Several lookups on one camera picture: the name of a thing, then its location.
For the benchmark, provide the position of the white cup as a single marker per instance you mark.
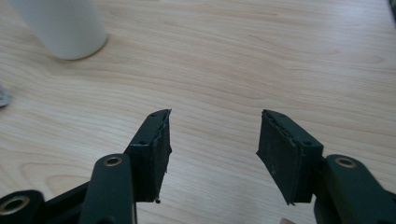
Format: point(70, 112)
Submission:
point(63, 26)

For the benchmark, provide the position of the small grey object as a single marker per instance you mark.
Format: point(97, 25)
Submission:
point(3, 97)

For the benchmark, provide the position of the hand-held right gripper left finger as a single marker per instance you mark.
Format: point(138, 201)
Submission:
point(149, 161)

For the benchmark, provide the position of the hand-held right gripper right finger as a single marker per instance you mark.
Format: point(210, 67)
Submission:
point(286, 158)

